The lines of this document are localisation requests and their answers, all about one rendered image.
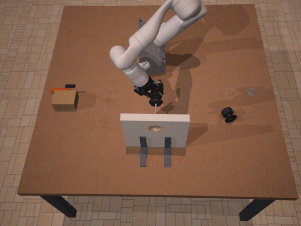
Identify grey door panel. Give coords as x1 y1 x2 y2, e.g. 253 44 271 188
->
120 113 190 148

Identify black door knob with grey square spindle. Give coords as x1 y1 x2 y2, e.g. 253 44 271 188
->
149 90 163 114

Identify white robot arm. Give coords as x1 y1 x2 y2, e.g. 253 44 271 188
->
110 0 207 87

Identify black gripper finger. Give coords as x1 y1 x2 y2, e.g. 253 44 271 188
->
134 86 150 98
149 80 164 96

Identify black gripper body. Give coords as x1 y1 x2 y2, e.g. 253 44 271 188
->
137 76 155 91

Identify tan cardboard box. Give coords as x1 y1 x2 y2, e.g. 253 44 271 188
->
51 90 79 110

